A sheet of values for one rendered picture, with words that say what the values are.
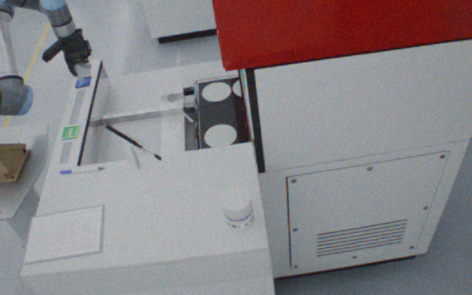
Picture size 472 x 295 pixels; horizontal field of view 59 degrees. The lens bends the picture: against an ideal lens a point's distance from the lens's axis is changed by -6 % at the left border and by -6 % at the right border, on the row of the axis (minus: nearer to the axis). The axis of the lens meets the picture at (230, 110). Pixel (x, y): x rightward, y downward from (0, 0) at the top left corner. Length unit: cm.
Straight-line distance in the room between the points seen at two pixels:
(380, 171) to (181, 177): 66
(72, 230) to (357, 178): 89
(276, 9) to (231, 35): 12
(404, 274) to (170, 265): 130
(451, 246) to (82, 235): 167
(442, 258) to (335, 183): 89
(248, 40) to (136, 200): 52
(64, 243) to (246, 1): 75
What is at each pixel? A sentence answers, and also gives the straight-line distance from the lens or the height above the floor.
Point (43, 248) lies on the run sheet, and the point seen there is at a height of 97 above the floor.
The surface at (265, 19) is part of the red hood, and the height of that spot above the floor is 136.
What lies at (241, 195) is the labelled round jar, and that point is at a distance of 104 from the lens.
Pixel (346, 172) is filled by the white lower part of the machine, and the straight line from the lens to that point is 147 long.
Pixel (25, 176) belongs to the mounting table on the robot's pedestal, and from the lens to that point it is 166.
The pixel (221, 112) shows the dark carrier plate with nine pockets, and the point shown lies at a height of 90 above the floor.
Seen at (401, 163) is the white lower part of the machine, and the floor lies 76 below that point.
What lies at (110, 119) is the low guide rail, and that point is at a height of 84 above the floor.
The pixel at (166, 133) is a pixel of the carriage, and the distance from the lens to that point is 148.
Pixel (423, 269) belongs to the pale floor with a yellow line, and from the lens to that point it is 219.
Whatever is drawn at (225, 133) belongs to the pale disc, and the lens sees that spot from 140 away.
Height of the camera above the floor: 190
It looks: 43 degrees down
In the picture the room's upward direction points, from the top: 10 degrees counter-clockwise
